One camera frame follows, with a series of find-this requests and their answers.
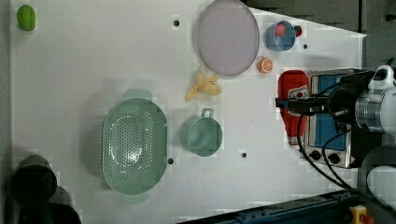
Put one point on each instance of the grey round plate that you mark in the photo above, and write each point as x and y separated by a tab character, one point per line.
228	37

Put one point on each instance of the black cylinder cup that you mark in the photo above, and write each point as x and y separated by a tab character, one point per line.
33	183

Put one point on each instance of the silver toaster oven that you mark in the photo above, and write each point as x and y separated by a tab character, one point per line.
346	151

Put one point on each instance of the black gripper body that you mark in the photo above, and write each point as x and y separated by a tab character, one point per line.
341	101

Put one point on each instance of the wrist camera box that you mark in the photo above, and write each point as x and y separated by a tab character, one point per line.
383	78

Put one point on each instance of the red pepper toy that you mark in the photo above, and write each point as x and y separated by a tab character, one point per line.
298	30

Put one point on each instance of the green lime toy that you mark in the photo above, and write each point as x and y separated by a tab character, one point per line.
26	18

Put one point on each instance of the green measuring cup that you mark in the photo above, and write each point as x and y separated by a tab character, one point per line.
201	135

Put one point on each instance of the blue aluminium frame rail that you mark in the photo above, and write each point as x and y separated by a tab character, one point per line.
329	208

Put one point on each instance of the peeled banana toy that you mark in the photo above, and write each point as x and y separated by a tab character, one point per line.
204	84

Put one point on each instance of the red ketchup bottle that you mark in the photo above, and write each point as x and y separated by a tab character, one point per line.
292	89

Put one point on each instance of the blue bowl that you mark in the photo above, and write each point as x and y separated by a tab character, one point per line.
280	43

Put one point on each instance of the strawberry toy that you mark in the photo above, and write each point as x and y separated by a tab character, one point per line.
280	29

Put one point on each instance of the yellow emergency stop button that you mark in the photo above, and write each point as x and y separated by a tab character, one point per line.
360	216

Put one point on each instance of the orange slice toy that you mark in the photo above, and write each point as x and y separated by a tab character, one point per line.
265	65

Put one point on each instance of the green strainer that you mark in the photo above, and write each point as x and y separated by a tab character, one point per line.
134	146

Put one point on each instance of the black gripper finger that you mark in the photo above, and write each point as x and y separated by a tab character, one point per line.
309	107

